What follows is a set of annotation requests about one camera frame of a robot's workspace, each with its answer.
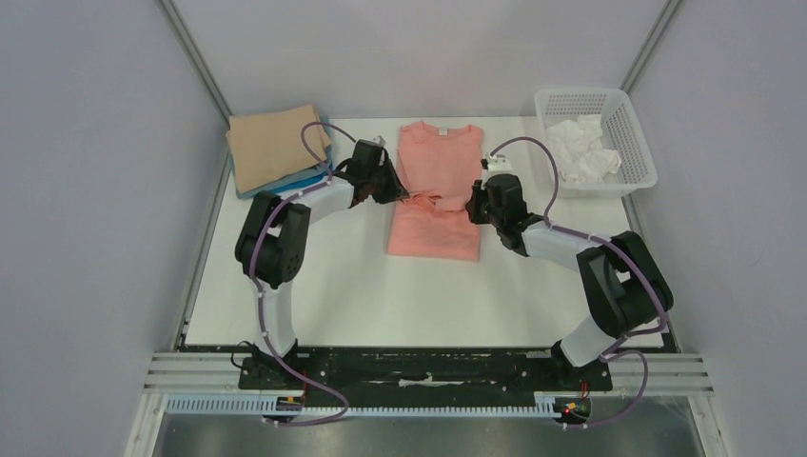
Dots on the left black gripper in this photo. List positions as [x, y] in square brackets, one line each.
[396, 190]

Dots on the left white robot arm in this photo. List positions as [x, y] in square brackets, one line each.
[271, 250]

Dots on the left aluminium frame post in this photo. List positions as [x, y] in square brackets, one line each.
[185, 39]

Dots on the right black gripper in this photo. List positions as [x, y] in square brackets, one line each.
[480, 206]

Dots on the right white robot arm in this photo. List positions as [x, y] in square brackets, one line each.
[623, 287]

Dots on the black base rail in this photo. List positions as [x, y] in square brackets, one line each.
[417, 377]

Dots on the blue folded t shirt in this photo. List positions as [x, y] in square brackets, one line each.
[298, 180]

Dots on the grey-teal folded t shirt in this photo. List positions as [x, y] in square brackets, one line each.
[287, 180]

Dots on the right aluminium frame post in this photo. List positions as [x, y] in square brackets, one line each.
[665, 18]

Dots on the beige folded t shirt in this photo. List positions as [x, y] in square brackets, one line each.
[275, 146]

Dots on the white plastic laundry basket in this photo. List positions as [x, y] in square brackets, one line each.
[621, 132]

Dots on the white crumpled t shirt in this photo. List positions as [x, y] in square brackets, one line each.
[579, 153]

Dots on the salmon pink t shirt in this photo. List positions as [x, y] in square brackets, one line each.
[438, 167]

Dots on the aluminium frame post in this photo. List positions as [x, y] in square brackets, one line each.
[185, 39]
[665, 18]

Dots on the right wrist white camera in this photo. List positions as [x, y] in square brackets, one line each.
[497, 165]

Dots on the white slotted cable duct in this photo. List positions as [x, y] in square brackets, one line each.
[268, 405]

